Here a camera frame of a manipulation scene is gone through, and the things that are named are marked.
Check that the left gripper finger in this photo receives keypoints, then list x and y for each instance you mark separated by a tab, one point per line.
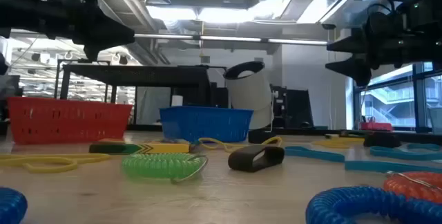
93	52
107	32

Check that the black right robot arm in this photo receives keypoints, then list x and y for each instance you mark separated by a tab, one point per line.
428	20

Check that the yellow rubber band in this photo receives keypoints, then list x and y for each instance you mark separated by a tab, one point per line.
335	144
221	144
70	164

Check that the green coil wristband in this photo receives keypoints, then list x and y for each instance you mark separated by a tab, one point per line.
155	166

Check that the small black block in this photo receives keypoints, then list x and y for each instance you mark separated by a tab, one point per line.
236	161

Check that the large yellow green crayon box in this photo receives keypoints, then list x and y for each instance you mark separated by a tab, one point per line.
162	148

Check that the dark window frame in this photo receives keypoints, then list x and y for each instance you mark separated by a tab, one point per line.
419	106

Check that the white paper roll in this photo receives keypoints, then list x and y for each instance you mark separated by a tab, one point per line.
177	101

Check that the long ceiling light strip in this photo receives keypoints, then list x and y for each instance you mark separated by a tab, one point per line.
228	38

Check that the blue coil wristband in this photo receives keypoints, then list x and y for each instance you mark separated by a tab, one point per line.
345	203
12	205

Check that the red distant bin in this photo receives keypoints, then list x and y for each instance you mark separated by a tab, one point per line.
376	127

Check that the grey plastic sheet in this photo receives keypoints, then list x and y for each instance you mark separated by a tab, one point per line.
152	106

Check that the blue plastic basket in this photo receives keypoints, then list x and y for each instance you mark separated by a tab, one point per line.
207	123

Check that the red plastic basket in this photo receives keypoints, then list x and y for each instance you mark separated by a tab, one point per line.
69	120

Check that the black equipment cabinet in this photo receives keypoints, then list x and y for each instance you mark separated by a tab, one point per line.
297	110

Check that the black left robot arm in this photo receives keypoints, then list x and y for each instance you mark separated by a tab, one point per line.
20	13

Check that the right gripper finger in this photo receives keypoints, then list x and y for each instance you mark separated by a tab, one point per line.
355	42
359	68

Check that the red-orange coil wristband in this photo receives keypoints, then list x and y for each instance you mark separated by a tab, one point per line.
407	187

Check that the small yellow green box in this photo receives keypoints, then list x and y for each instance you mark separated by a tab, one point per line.
355	134

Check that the teal rubber band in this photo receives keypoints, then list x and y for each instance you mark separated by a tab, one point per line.
310	154
424	146
390	153
380	166

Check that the black metal mesh shelf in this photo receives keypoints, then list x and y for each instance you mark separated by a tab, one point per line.
138	75

